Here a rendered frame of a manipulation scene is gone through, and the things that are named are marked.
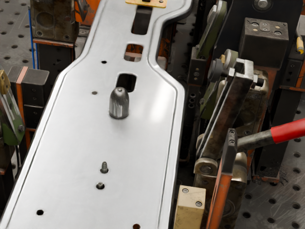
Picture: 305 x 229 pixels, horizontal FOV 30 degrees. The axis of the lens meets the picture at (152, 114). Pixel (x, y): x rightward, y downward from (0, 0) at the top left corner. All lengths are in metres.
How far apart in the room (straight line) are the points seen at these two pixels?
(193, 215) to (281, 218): 0.50
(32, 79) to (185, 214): 0.40
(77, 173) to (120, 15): 0.41
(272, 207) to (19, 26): 0.86
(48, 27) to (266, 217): 0.58
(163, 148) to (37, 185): 0.19
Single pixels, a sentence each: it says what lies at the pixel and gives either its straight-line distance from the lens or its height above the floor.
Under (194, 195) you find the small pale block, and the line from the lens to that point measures 0.72.
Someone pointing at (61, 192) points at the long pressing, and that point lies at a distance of 0.80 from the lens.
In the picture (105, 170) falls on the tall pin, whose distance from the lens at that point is 0.82.
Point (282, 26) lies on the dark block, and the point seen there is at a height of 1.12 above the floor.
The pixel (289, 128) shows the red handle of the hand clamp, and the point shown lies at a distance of 0.74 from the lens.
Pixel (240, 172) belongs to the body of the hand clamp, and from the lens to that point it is 0.78.
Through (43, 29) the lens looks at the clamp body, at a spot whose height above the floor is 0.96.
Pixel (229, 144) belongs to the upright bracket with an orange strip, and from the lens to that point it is 0.60.
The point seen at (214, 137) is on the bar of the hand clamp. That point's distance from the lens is 0.73.
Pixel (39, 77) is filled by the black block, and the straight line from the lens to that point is 1.00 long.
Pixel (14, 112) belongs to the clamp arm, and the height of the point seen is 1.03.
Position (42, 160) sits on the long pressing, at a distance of 0.84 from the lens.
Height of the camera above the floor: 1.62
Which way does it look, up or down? 43 degrees down
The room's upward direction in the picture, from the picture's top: 6 degrees clockwise
